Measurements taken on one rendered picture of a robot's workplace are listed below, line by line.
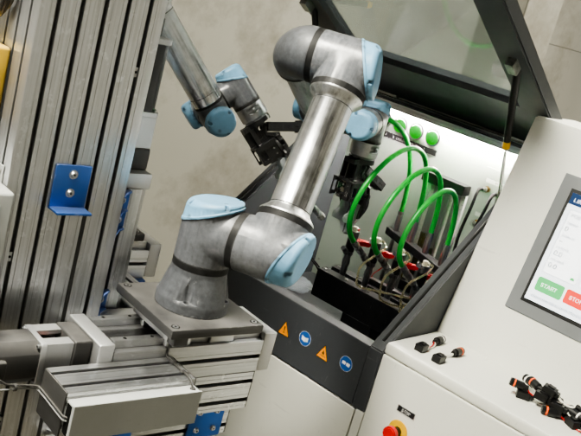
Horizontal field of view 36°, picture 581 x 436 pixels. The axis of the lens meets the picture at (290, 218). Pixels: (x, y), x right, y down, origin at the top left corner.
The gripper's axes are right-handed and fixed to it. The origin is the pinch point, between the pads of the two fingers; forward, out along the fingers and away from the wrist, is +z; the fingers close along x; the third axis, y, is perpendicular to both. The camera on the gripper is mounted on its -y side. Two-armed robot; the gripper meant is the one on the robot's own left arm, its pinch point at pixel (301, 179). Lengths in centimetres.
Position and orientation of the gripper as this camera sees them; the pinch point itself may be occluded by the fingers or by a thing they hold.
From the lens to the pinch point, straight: 239.9
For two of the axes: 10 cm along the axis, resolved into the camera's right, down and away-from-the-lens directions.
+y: -8.2, 5.4, -1.7
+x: 2.6, 0.9, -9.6
